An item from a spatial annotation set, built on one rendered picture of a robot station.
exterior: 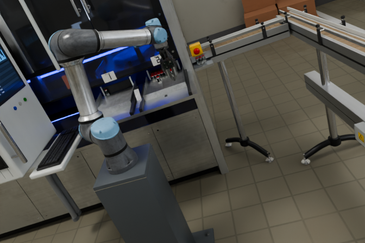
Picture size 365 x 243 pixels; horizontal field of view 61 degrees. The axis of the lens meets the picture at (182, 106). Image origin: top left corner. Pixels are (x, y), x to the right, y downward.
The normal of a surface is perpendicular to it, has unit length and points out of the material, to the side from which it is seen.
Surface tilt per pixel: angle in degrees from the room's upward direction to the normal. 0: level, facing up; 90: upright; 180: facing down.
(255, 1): 90
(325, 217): 0
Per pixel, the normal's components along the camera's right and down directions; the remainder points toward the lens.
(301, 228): -0.33, -0.85
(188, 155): 0.06, 0.41
